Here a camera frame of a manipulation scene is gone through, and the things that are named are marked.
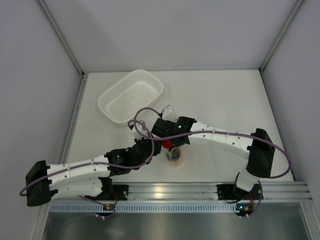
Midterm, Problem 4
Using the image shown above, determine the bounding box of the white perforated plastic basket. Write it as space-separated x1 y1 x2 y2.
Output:
97 69 164 125

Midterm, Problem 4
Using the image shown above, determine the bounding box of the dark fake food piece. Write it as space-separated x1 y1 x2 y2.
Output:
166 147 181 161

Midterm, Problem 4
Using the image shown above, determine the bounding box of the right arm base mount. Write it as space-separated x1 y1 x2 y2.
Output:
216 183 261 202

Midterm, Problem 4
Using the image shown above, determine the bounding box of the slotted cable duct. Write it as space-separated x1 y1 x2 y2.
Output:
49 203 249 214

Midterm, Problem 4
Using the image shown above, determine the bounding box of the aluminium mounting rail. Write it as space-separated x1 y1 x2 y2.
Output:
49 181 313 202

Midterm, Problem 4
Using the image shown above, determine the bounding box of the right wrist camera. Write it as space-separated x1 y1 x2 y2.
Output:
160 105 179 123

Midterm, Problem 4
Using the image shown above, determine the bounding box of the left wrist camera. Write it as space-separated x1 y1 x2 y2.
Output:
127 119 148 140

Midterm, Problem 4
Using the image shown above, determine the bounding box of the orange fake food piece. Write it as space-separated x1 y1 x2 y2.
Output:
169 160 183 167

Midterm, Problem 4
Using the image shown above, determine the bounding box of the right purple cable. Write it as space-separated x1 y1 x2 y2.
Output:
134 107 293 180

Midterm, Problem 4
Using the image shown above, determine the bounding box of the clear zip top bag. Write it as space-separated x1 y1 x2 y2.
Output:
161 147 184 168

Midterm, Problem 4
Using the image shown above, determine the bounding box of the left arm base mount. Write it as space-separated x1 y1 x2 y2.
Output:
96 184 129 201

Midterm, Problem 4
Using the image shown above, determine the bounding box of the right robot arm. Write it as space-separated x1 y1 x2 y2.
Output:
151 116 275 199

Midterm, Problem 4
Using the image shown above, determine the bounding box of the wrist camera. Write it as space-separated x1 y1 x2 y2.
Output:
160 105 179 123
127 119 148 140

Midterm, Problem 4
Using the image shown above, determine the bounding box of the red fake tomato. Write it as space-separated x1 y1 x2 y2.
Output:
162 140 174 150

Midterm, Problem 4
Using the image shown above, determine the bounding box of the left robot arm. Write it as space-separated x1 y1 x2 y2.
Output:
20 138 162 207

